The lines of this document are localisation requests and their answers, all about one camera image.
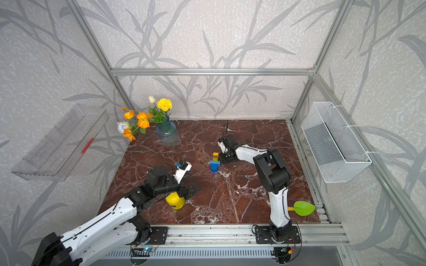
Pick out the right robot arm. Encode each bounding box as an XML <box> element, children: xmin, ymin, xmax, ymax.
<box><xmin>218</xmin><ymin>135</ymin><xmax>292</xmax><ymax>243</ymax></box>

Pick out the aluminium front rail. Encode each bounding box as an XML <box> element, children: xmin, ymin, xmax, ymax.
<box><xmin>68</xmin><ymin>222</ymin><xmax>351</xmax><ymax>248</ymax></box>

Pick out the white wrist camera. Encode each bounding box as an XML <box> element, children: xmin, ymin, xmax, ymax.
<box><xmin>173</xmin><ymin>160</ymin><xmax>192</xmax><ymax>184</ymax></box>
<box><xmin>218</xmin><ymin>139</ymin><xmax>228</xmax><ymax>154</ymax></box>

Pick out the blue glass vase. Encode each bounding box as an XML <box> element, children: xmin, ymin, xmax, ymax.
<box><xmin>156</xmin><ymin>119</ymin><xmax>180</xmax><ymax>146</ymax></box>

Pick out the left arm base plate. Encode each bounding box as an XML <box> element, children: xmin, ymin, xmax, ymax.
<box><xmin>132</xmin><ymin>226</ymin><xmax>169</xmax><ymax>246</ymax></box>

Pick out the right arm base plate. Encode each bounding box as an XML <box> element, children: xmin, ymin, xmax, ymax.
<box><xmin>251</xmin><ymin>225</ymin><xmax>302</xmax><ymax>244</ymax></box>

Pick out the white wire basket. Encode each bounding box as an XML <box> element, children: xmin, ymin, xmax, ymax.
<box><xmin>302</xmin><ymin>102</ymin><xmax>372</xmax><ymax>184</ymax></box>

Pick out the clear plastic wall shelf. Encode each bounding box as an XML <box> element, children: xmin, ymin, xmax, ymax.
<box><xmin>11</xmin><ymin>104</ymin><xmax>109</xmax><ymax>182</ymax></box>

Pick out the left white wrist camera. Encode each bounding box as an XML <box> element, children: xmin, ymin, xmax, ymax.
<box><xmin>173</xmin><ymin>160</ymin><xmax>192</xmax><ymax>184</ymax></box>

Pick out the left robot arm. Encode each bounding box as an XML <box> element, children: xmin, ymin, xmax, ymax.
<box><xmin>32</xmin><ymin>161</ymin><xmax>202</xmax><ymax>266</ymax></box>

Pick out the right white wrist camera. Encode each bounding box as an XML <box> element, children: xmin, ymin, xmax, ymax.
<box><xmin>218</xmin><ymin>139</ymin><xmax>228</xmax><ymax>154</ymax></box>

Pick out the light blue long lego brick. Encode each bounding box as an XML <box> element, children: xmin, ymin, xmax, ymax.
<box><xmin>209</xmin><ymin>161</ymin><xmax>220</xmax><ymax>167</ymax></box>

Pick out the artificial flower bouquet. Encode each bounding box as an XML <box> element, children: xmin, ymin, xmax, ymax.
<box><xmin>116</xmin><ymin>95</ymin><xmax>173</xmax><ymax>142</ymax></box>

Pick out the red marker pen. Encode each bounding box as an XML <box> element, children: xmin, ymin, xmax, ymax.
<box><xmin>81</xmin><ymin>138</ymin><xmax>94</xmax><ymax>155</ymax></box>

